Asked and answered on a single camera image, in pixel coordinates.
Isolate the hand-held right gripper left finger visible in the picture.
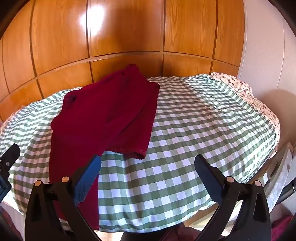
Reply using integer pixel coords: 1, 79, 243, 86
24, 154, 102, 241

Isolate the green checked blanket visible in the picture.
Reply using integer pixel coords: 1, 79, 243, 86
0, 75, 278, 232

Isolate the dark red knit garment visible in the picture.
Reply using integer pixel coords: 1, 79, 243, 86
50, 64, 160, 230

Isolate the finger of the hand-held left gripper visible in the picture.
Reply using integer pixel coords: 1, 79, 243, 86
0, 143, 21, 178

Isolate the floral bed sheet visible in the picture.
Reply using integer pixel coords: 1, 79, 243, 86
209, 72, 281, 149

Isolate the dark red cloth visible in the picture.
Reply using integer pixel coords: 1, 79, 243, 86
270, 215, 294, 241

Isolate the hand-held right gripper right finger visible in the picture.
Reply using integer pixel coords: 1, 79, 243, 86
194, 154, 271, 241

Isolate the wooden panelled headboard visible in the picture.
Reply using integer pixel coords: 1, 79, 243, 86
0, 0, 245, 123

